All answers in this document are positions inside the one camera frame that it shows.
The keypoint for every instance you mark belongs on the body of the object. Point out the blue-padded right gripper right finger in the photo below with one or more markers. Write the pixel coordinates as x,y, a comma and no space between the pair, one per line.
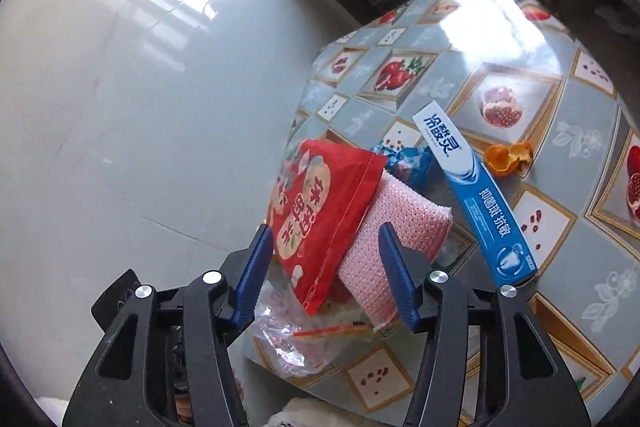
406,271

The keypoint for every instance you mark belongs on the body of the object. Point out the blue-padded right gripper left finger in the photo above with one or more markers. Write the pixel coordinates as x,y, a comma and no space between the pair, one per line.
245,272

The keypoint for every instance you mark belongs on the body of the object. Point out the white printed plastic bag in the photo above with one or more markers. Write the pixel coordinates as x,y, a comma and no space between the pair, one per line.
296,344

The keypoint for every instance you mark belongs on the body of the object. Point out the blue plastic wrapper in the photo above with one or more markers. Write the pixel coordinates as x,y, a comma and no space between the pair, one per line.
409,165

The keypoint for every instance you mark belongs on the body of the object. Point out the red rice bag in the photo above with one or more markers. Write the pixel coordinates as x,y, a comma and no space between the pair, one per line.
316,207

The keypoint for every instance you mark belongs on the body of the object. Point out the blue toothpaste box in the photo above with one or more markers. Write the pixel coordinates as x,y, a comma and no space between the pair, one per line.
504,247

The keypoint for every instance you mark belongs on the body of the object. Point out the orange peel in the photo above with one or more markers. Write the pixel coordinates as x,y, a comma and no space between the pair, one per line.
502,160

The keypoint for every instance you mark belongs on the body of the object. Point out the fruit-pattern tablecloth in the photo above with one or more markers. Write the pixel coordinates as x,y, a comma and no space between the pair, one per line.
559,350

